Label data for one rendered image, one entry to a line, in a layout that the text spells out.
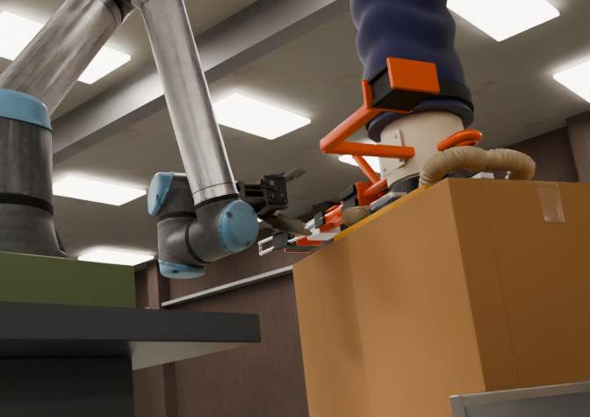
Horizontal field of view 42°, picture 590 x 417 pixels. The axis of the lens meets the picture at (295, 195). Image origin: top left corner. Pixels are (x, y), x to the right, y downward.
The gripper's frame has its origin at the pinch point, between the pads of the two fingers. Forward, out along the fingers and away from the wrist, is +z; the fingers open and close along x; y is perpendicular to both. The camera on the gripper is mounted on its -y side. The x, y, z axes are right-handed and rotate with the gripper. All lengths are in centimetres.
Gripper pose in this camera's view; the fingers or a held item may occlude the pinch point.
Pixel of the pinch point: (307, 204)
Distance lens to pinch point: 173.7
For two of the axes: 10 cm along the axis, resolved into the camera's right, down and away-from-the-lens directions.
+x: -1.0, -9.5, 3.0
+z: 9.0, 0.5, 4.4
